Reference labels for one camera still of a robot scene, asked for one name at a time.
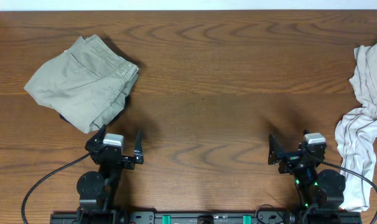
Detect white t-shirt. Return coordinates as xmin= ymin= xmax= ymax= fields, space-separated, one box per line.
xmin=334 ymin=37 xmax=377 ymax=213

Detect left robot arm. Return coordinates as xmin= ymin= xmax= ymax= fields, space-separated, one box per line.
xmin=77 ymin=125 xmax=144 ymax=223

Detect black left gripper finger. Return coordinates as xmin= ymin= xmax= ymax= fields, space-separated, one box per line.
xmin=134 ymin=129 xmax=144 ymax=164
xmin=88 ymin=124 xmax=106 ymax=144

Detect folded khaki shorts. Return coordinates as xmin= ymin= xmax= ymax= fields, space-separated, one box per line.
xmin=24 ymin=35 xmax=139 ymax=134

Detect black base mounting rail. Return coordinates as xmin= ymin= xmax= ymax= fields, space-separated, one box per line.
xmin=50 ymin=211 xmax=362 ymax=224

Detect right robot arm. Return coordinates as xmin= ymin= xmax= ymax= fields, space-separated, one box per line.
xmin=268 ymin=132 xmax=345 ymax=223

